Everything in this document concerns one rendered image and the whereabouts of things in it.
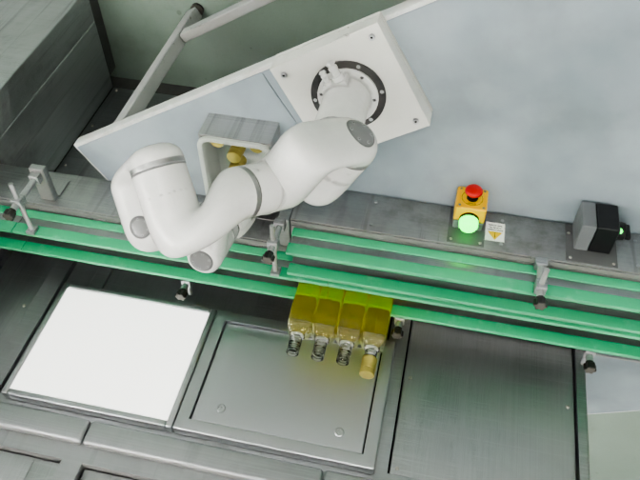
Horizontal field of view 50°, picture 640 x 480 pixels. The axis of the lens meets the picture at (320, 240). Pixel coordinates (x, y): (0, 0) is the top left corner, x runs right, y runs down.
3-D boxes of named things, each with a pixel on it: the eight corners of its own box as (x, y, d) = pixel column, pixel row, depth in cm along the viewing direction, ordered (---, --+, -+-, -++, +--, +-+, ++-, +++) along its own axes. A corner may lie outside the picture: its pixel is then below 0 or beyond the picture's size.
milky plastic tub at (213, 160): (218, 182, 176) (207, 206, 171) (207, 112, 160) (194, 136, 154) (284, 192, 174) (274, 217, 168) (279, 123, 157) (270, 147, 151)
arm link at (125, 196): (239, 226, 120) (212, 145, 120) (196, 232, 99) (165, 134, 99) (156, 253, 123) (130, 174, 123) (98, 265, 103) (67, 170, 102)
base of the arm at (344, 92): (299, 69, 139) (282, 110, 128) (353, 45, 133) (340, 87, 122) (336, 129, 147) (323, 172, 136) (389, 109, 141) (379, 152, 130)
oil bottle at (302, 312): (306, 270, 175) (285, 340, 161) (306, 257, 171) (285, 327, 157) (327, 274, 174) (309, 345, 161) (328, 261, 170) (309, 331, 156)
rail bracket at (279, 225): (277, 250, 171) (263, 289, 162) (273, 202, 158) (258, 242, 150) (289, 251, 170) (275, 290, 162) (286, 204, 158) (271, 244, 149)
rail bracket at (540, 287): (530, 262, 156) (529, 309, 147) (537, 240, 150) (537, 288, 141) (548, 265, 155) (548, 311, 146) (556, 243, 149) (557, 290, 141)
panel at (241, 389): (67, 288, 187) (4, 398, 165) (64, 281, 185) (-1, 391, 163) (395, 347, 174) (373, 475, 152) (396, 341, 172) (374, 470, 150)
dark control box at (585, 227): (571, 222, 161) (572, 249, 156) (581, 198, 155) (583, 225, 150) (608, 228, 160) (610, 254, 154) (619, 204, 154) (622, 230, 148)
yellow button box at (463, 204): (453, 205, 165) (450, 227, 160) (458, 182, 159) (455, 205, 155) (483, 210, 164) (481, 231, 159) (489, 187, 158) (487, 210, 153)
